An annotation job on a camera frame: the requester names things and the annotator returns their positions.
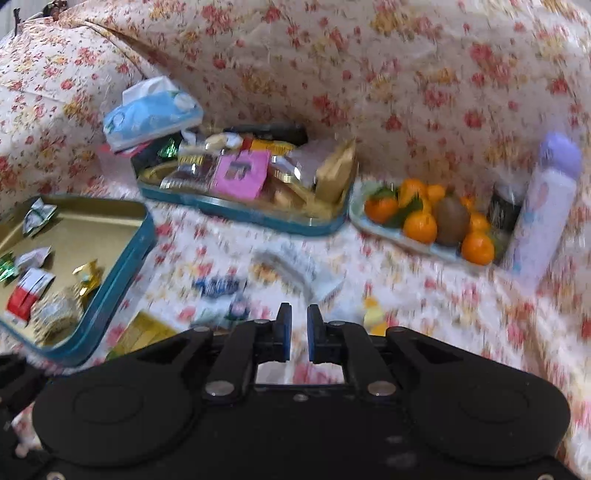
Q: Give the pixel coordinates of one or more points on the pink snack packet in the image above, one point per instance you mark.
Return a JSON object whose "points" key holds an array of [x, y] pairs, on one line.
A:
{"points": [[240, 175]]}

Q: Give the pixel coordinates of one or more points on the dark green wrapped candy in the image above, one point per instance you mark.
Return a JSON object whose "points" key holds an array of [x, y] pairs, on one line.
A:
{"points": [[168, 148]]}

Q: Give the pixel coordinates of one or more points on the black remote control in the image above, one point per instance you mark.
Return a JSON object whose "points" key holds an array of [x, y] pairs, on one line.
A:
{"points": [[277, 131]]}

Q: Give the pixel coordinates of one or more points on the green white snack packet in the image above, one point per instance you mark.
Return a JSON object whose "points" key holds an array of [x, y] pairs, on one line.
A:
{"points": [[39, 217]]}

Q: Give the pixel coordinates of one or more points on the blue white snack packet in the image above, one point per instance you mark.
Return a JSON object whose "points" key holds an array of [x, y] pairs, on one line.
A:
{"points": [[217, 288]]}

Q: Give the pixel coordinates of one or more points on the floral bedspread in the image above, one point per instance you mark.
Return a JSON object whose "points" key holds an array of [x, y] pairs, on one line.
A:
{"points": [[323, 69]]}

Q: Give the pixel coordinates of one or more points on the yellow green snack packet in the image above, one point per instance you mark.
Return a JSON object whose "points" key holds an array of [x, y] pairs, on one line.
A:
{"points": [[143, 334]]}

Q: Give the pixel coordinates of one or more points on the purple white thermos bottle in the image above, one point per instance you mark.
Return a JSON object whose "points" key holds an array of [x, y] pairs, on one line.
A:
{"points": [[540, 217]]}

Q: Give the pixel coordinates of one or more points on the small white snack packet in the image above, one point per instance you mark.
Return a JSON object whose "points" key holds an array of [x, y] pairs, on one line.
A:
{"points": [[33, 259]]}

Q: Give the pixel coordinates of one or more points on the clear plastic bag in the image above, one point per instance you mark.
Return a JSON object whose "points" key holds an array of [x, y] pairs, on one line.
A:
{"points": [[302, 159]]}

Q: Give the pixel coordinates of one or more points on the purple white snack packet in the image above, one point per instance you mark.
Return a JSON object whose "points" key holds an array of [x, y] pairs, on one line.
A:
{"points": [[196, 168]]}

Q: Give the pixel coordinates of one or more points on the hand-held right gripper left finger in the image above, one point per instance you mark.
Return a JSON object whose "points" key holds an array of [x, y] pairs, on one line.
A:
{"points": [[285, 342]]}

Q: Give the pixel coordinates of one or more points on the orange snack packet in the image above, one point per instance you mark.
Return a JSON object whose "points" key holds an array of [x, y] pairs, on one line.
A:
{"points": [[272, 147]]}

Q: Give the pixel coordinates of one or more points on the long white snack packet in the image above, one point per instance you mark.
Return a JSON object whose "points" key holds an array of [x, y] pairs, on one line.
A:
{"points": [[300, 272]]}

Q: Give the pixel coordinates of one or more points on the dark green drink can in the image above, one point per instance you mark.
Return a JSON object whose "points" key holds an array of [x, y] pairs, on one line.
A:
{"points": [[505, 207]]}

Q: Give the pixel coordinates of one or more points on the blue soft tissue pack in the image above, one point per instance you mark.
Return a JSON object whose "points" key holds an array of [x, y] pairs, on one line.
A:
{"points": [[147, 115]]}

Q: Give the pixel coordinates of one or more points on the yellow white snack packet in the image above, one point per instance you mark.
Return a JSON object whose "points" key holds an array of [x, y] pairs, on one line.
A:
{"points": [[375, 316]]}

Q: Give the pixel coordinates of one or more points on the brown paper bag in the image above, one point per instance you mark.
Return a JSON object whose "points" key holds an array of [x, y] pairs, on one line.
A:
{"points": [[334, 175]]}

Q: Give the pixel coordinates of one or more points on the green foil candy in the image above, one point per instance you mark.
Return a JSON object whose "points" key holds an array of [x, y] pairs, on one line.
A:
{"points": [[7, 267]]}

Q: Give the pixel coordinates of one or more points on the gold patterned snack packet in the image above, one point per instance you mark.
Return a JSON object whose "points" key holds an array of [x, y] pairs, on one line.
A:
{"points": [[57, 316]]}

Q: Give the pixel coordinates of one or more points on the gold foil candy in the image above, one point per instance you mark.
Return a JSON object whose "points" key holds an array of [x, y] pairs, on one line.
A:
{"points": [[87, 277]]}

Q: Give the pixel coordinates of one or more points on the teal tin lid with snacks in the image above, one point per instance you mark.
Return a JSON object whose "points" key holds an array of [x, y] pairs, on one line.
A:
{"points": [[249, 212]]}

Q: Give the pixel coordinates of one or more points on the dark patterned object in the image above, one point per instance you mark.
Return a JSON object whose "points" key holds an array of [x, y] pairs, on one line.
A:
{"points": [[57, 7]]}

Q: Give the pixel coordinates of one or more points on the red white snack packet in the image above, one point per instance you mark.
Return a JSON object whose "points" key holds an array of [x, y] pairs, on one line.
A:
{"points": [[27, 295]]}

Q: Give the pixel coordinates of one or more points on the pink tissue box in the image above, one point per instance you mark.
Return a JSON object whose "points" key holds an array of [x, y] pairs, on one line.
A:
{"points": [[115, 166]]}

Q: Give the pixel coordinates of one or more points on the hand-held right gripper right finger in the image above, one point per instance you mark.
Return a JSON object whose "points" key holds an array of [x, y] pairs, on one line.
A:
{"points": [[313, 342]]}

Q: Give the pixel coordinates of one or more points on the pale fruit plate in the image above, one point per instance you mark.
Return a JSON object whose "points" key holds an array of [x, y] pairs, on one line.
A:
{"points": [[443, 251]]}

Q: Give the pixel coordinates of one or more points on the teal tin tray gold inside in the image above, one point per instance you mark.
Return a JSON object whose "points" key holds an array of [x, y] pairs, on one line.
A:
{"points": [[97, 230]]}

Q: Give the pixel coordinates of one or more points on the brown kiwi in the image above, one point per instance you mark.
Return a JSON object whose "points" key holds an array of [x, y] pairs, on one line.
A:
{"points": [[451, 221]]}

